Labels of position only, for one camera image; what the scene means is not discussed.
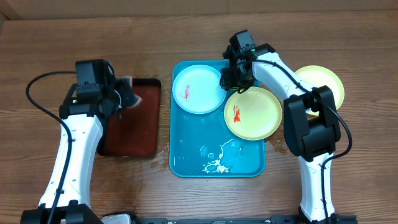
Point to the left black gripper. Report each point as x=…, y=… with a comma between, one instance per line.
x=117, y=109

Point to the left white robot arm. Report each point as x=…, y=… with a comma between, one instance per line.
x=96, y=95

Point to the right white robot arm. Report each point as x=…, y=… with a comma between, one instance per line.
x=311, y=123

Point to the green plate with ketchup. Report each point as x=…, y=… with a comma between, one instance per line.
x=253, y=115

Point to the black tray with red water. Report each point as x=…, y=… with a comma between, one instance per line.
x=134, y=131

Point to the light blue plate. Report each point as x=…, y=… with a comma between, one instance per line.
x=196, y=89

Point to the dark green scrub sponge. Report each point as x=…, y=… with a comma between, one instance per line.
x=128, y=97

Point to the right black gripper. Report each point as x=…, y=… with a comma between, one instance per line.
x=234, y=81

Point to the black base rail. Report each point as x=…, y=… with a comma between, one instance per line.
x=125, y=218

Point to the teal plastic serving tray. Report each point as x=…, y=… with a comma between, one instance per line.
x=201, y=145

